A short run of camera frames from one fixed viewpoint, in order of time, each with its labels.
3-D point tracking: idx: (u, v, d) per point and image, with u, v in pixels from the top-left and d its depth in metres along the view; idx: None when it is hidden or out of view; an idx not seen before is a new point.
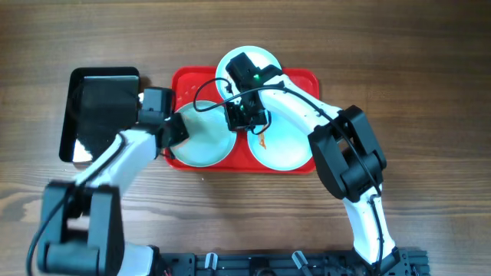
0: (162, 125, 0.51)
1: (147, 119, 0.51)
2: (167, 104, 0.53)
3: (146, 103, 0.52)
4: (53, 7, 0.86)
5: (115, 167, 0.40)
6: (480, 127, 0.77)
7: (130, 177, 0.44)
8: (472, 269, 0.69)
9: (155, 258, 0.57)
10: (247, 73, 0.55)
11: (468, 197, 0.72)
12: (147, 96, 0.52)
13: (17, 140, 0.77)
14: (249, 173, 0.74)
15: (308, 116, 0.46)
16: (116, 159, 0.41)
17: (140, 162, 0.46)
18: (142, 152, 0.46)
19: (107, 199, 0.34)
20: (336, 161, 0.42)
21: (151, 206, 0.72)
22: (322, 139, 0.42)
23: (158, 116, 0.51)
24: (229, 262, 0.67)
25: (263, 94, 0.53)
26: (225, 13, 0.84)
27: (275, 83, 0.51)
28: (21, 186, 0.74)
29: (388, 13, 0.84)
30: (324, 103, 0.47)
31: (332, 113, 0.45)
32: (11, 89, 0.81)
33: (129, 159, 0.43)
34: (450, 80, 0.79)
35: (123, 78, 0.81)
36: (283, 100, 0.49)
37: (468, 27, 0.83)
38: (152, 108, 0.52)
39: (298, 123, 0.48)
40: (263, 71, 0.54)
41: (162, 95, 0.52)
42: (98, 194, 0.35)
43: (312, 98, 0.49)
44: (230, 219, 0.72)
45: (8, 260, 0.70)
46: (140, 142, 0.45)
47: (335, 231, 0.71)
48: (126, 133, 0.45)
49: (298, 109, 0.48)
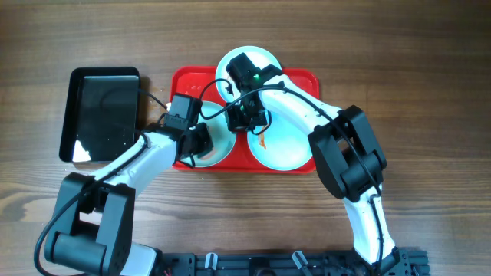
0: (183, 132, 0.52)
1: (172, 124, 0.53)
2: (194, 113, 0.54)
3: (173, 108, 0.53)
4: (53, 6, 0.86)
5: (133, 169, 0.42)
6: (481, 127, 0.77)
7: (146, 182, 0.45)
8: (471, 268, 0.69)
9: (156, 261, 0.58)
10: (247, 72, 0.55)
11: (467, 197, 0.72)
12: (176, 101, 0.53)
13: (16, 140, 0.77)
14: (249, 173, 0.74)
15: (308, 116, 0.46)
16: (136, 160, 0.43)
17: (158, 168, 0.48)
18: (162, 158, 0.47)
19: (122, 201, 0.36)
20: (336, 161, 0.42)
21: (151, 206, 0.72)
22: (322, 138, 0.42)
23: (182, 123, 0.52)
24: (229, 263, 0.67)
25: (263, 95, 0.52)
26: (225, 13, 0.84)
27: (275, 83, 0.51)
28: (21, 186, 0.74)
29: (388, 13, 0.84)
30: (324, 103, 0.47)
31: (332, 113, 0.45)
32: (11, 89, 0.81)
33: (148, 163, 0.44)
34: (451, 80, 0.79)
35: (123, 78, 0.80)
36: (283, 100, 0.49)
37: (468, 27, 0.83)
38: (178, 115, 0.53)
39: (298, 123, 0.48)
40: (263, 71, 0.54)
41: (189, 105, 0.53)
42: (115, 194, 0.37)
43: (313, 98, 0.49)
44: (230, 219, 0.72)
45: (8, 260, 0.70)
46: (161, 148, 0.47)
47: (335, 231, 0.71)
48: (150, 136, 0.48)
49: (298, 109, 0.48)
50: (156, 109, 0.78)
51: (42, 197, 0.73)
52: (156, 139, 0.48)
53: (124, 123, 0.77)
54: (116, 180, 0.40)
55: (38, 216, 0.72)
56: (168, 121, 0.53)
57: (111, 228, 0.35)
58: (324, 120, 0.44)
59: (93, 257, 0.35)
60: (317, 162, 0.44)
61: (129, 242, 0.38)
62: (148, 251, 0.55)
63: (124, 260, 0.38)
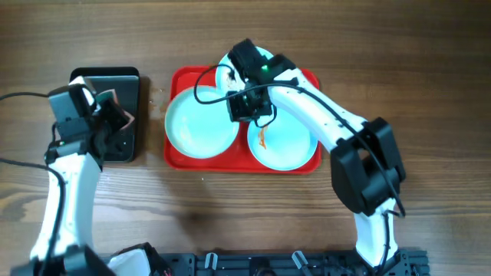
0: (90, 135, 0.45)
1: (70, 132, 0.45)
2: (83, 105, 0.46)
3: (59, 113, 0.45)
4: (53, 6, 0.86)
5: (70, 219, 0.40)
6: (480, 127, 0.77)
7: (87, 209, 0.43)
8: (471, 269, 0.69)
9: (150, 252, 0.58)
10: (251, 60, 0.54)
11: (467, 197, 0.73)
12: (56, 105, 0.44)
13: (16, 140, 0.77)
14: (249, 173, 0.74)
15: (328, 126, 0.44)
16: (66, 208, 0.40)
17: (90, 186, 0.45)
18: (88, 177, 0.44)
19: (82, 261, 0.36)
20: (358, 177, 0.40)
21: (150, 206, 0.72)
22: (347, 155, 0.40)
23: (81, 123, 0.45)
24: (229, 263, 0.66)
25: (273, 90, 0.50)
26: (225, 13, 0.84)
27: (288, 80, 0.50)
28: (21, 186, 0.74)
29: (388, 14, 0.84)
30: (345, 111, 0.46)
31: (354, 124, 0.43)
32: (11, 89, 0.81)
33: (80, 199, 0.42)
34: (450, 81, 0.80)
35: (123, 77, 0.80)
36: (297, 100, 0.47)
37: (468, 27, 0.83)
38: (68, 117, 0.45)
39: (314, 129, 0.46)
40: (272, 63, 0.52)
41: (70, 100, 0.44)
42: (72, 260, 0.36)
43: (331, 103, 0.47)
44: (230, 219, 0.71)
45: (7, 261, 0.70)
46: (79, 175, 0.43)
47: (335, 231, 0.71)
48: (59, 167, 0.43)
49: (316, 114, 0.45)
50: (156, 109, 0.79)
51: (42, 197, 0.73)
52: (66, 165, 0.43)
53: None
54: (62, 244, 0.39)
55: (38, 216, 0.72)
56: (64, 131, 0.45)
57: None
58: (346, 133, 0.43)
59: None
60: (334, 173, 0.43)
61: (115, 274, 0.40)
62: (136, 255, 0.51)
63: None
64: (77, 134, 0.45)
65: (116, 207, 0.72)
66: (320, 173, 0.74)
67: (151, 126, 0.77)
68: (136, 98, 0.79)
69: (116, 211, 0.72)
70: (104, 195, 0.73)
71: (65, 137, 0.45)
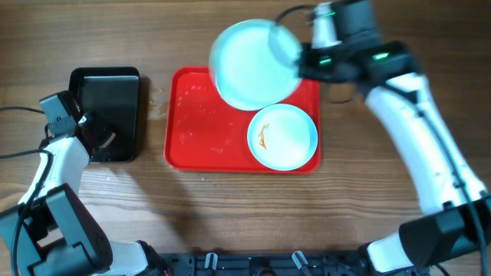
0: (75, 128, 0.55)
1: (57, 129, 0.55)
2: (71, 106, 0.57)
3: (51, 114, 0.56)
4: (53, 6, 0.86)
5: (55, 174, 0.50)
6: (479, 127, 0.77)
7: (74, 178, 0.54)
8: (472, 269, 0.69)
9: (148, 251, 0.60)
10: (364, 32, 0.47)
11: None
12: (47, 108, 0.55)
13: (16, 140, 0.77)
14: (249, 173, 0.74)
15: (440, 175, 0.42)
16: (52, 169, 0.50)
17: (80, 162, 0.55)
18: (75, 155, 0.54)
19: (64, 199, 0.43)
20: (446, 244, 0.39)
21: (151, 206, 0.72)
22: (451, 223, 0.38)
23: (68, 122, 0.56)
24: (229, 263, 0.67)
25: (383, 96, 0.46)
26: (225, 13, 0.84)
27: (410, 90, 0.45)
28: (21, 186, 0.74)
29: (388, 13, 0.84)
30: (464, 164, 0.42)
31: (472, 192, 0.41)
32: (11, 89, 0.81)
33: (64, 162, 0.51)
34: (450, 81, 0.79)
35: (123, 77, 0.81)
36: (412, 123, 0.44)
37: (467, 27, 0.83)
38: (59, 116, 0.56)
39: (420, 165, 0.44)
40: (394, 55, 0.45)
41: (57, 101, 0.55)
42: (53, 198, 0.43)
43: (452, 146, 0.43)
44: (230, 219, 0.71)
45: (7, 261, 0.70)
46: (65, 149, 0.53)
47: (335, 231, 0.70)
48: (50, 147, 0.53)
49: (431, 153, 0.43)
50: (156, 109, 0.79)
51: None
52: (58, 145, 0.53)
53: (124, 122, 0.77)
54: (46, 191, 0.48)
55: None
56: (54, 129, 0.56)
57: (72, 226, 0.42)
58: (460, 197, 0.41)
59: (79, 257, 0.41)
60: (416, 226, 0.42)
61: (101, 231, 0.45)
62: (132, 245, 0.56)
63: (107, 244, 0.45)
64: (65, 130, 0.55)
65: (116, 207, 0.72)
66: (320, 173, 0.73)
67: (151, 126, 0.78)
68: (136, 97, 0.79)
69: (117, 211, 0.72)
70: (105, 195, 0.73)
71: (57, 135, 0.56)
